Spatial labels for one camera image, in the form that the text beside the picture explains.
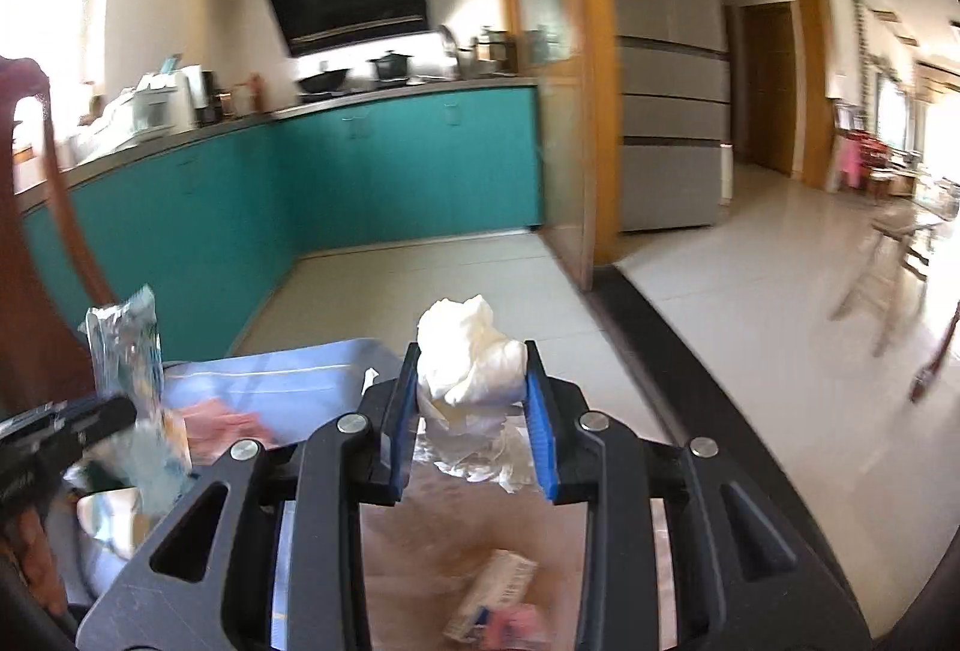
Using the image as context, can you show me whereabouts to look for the steel stock pot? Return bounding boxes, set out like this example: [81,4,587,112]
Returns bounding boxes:
[476,28,519,75]

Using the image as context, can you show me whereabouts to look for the brown wooden door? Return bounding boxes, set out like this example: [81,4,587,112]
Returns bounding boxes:
[739,2,797,176]

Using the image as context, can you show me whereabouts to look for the white dish rack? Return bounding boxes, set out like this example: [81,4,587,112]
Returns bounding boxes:
[97,72,193,139]

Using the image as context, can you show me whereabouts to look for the pink garment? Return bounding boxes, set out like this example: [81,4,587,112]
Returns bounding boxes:
[834,137,864,191]

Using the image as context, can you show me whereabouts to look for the red wooden chairs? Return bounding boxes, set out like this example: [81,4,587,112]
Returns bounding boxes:
[834,126,925,199]

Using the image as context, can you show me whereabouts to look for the black cooking pot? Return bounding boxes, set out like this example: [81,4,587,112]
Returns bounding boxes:
[369,51,414,81]

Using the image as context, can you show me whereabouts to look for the grey refrigerator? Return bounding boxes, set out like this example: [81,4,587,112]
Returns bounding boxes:
[596,0,734,234]

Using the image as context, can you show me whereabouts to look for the small white carton box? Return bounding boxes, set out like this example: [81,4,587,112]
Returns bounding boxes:
[442,550,539,644]

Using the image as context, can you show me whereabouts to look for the wood framed glass door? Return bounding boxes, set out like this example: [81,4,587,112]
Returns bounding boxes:
[499,0,602,289]

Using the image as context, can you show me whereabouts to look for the black wok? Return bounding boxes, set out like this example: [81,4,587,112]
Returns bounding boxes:
[298,67,350,95]

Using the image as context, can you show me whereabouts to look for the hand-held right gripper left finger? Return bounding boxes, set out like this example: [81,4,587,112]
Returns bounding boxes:
[75,342,421,651]

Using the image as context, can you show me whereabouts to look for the white tissue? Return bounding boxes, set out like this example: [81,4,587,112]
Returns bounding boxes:
[416,295,530,431]

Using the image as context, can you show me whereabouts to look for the teal lower kitchen cabinets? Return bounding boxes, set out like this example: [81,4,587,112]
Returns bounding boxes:
[19,81,545,359]

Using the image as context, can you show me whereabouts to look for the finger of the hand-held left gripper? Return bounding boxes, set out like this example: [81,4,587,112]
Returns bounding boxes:
[73,396,140,451]

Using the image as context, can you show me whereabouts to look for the dark wooden chair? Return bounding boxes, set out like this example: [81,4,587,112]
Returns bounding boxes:
[0,55,162,413]

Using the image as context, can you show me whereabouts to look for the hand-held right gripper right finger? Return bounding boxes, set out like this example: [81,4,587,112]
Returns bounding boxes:
[523,340,875,651]

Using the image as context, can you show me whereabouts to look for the black countertop appliance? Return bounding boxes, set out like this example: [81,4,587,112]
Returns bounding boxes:
[196,70,227,126]

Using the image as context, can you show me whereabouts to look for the wooden bench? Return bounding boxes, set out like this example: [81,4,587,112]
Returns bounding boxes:
[829,201,947,356]

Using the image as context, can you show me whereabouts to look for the person's left forearm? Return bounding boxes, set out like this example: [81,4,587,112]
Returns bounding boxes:
[0,508,72,623]

